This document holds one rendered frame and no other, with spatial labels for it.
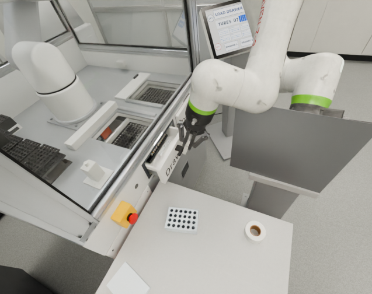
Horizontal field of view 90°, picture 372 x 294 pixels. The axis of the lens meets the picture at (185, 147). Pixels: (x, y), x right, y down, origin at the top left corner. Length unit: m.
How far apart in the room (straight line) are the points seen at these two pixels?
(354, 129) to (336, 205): 1.27
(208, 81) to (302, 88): 0.42
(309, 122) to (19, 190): 0.74
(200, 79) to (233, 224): 0.56
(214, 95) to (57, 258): 1.76
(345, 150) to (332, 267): 1.10
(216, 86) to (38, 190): 0.47
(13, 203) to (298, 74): 0.90
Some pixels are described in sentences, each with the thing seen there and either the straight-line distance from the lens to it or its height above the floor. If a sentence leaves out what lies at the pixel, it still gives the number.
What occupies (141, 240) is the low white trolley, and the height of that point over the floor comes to 0.76.
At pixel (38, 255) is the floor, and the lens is 2.07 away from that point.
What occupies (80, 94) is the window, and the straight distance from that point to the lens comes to 0.54.
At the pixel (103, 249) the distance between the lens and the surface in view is 0.80.
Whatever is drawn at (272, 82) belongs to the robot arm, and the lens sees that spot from 0.53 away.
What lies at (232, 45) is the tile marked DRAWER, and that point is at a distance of 1.38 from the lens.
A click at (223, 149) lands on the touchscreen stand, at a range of 1.91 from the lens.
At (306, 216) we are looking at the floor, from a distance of 1.77.
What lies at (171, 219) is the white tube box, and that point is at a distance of 0.78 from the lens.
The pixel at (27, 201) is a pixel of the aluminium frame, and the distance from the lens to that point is 0.52.
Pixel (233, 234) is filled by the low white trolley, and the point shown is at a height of 0.76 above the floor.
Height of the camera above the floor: 1.52
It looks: 49 degrees down
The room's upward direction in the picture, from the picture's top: 11 degrees counter-clockwise
